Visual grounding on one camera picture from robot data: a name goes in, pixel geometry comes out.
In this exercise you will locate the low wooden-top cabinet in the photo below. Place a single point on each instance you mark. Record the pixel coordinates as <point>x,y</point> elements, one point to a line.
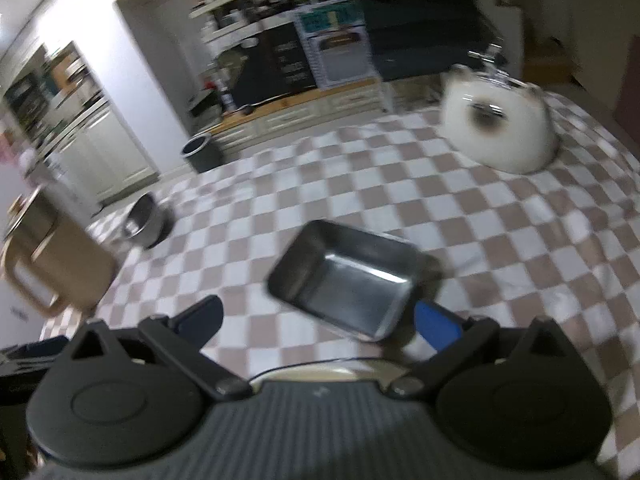
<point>290,117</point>

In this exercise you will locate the cat-shaped ceramic jar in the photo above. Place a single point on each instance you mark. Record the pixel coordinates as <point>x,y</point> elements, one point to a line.
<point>505,130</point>

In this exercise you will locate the black chalkboard sign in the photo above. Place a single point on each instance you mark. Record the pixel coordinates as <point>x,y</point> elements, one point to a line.
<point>290,65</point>

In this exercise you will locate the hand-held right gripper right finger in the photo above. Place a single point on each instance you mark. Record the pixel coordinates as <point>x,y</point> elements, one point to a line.
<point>435,325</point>

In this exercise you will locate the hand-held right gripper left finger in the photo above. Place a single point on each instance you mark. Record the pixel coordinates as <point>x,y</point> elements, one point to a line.
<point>200,317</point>

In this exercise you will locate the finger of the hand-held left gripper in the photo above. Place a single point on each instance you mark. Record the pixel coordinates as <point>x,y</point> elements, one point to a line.
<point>40,349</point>

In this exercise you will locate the dark blue sofa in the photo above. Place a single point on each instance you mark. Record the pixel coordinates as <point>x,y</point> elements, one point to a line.
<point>430,45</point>

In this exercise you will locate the beige pitcher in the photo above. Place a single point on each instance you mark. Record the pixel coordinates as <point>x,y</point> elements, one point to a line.
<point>75,270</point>

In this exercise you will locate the dark trash bin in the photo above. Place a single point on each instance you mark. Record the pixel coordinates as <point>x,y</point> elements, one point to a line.
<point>202,157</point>

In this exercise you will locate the printed oven box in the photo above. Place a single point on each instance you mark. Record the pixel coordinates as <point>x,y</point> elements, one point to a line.
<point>340,50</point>

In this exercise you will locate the white kitchen cabinets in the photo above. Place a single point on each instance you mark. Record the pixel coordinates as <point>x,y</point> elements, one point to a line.
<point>115,155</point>

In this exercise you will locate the round steel bowl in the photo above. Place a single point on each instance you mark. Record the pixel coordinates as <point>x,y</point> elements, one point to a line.
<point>145,225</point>

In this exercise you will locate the checkered tablecloth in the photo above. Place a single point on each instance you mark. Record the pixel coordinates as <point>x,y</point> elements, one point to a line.
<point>400,200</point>

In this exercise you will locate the large square steel container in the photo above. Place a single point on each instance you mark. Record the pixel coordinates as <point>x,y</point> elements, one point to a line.
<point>345,280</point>

